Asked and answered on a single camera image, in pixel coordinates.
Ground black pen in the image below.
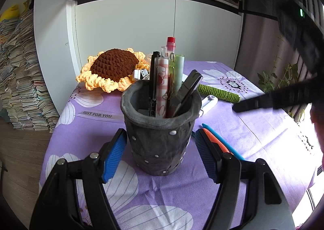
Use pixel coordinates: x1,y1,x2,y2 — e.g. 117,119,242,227
148,51,160,118

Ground white correction tape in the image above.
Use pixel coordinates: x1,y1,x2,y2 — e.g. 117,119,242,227
200,94,218,116

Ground yellow plush toy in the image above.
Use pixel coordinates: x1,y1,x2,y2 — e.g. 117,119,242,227
0,0,32,21

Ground green potted plant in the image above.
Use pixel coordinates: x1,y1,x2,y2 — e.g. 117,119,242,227
257,35,317,124

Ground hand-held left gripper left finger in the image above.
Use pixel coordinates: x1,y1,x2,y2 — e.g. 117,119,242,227
29,128,128,230

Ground orange pen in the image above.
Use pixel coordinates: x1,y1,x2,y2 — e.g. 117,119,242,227
202,128,234,156

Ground pink patterned pen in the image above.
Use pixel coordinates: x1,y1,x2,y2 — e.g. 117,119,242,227
155,58,169,118

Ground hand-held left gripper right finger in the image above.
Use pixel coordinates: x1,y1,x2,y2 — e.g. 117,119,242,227
194,129,295,230

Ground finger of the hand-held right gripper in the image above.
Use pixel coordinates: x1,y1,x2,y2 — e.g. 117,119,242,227
232,75,324,113

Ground white bookshelf cabinet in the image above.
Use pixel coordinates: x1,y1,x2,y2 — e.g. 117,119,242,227
33,0,245,116

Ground tall pile of paper books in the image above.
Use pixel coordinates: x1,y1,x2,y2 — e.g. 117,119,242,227
0,8,60,133

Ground purple floral tablecloth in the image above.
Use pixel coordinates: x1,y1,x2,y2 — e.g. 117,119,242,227
38,61,322,230

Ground person's right hand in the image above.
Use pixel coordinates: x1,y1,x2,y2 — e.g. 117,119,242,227
310,105,324,149

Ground crochet sunflower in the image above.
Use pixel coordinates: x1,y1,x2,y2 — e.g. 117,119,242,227
76,48,240,104

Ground white ribbon bow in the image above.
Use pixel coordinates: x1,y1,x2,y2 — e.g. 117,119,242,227
133,68,150,81

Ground red capped pen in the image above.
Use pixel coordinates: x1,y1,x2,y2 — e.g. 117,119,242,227
166,37,176,59

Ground light green pen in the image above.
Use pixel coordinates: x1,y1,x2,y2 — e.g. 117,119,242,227
172,53,185,94

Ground black utility knife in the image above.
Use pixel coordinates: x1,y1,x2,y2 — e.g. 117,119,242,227
168,69,204,118

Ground blue pen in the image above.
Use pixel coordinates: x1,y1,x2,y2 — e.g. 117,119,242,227
202,123,246,162

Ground grey dotted pen holder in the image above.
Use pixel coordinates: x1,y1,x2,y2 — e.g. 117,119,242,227
120,79,201,177

